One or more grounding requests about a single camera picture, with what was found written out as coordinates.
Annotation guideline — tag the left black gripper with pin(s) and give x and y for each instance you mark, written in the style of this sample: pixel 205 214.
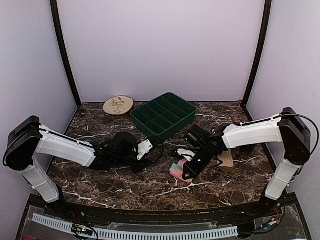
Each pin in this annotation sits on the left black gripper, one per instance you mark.
pixel 137 169

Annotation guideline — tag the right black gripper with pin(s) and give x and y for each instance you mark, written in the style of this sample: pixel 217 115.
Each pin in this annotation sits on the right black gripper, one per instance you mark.
pixel 194 171

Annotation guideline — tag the pink patterned sock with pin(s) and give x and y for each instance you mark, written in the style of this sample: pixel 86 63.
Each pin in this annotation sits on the pink patterned sock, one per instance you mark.
pixel 176 171

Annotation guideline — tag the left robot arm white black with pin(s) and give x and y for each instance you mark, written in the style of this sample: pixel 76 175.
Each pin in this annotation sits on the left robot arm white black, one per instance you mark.
pixel 31 138

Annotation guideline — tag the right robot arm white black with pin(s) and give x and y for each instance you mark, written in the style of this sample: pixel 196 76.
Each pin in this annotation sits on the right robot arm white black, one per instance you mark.
pixel 287 127

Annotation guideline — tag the beige striped sock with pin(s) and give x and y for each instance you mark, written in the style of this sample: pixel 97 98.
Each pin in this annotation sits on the beige striped sock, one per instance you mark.
pixel 227 162

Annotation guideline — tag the green divided organizer tray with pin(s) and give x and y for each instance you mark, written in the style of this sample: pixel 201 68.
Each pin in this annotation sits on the green divided organizer tray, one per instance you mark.
pixel 164 116

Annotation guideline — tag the beige floral plate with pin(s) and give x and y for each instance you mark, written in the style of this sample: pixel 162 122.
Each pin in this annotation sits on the beige floral plate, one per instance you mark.
pixel 118 105

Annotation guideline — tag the small circuit board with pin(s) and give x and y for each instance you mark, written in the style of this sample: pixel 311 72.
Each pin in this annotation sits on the small circuit board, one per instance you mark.
pixel 81 230

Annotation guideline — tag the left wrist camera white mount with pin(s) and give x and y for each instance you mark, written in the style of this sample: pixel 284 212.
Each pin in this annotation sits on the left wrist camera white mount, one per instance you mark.
pixel 143 148

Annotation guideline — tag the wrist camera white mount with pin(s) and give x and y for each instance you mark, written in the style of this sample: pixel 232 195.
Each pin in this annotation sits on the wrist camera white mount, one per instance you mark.
pixel 143 148
pixel 182 153

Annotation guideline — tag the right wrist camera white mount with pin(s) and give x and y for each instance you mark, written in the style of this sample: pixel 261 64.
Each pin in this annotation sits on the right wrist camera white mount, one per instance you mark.
pixel 182 153

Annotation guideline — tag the white slotted cable duct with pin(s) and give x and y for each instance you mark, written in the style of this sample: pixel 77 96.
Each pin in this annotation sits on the white slotted cable duct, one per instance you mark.
pixel 121 231

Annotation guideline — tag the black front table rail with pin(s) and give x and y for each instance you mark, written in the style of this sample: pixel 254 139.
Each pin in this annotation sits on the black front table rail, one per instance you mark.
pixel 102 216

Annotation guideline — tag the left black frame post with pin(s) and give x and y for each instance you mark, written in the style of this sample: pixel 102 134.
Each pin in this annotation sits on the left black frame post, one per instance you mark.
pixel 63 51

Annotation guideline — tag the black frame post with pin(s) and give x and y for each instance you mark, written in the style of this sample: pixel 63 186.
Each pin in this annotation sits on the black frame post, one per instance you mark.
pixel 63 51
pixel 258 52

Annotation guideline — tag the right black frame post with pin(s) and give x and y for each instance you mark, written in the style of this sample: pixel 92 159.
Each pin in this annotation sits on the right black frame post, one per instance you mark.
pixel 258 52

